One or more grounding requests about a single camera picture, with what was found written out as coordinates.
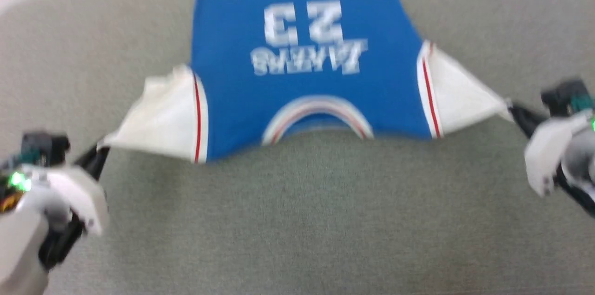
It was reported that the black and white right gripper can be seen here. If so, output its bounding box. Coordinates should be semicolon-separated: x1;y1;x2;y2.
509;80;595;196

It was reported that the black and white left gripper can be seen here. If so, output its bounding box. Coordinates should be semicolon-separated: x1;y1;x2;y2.
0;132;111;236

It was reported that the blue and white jersey shirt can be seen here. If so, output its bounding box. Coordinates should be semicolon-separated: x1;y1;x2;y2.
97;0;514;164

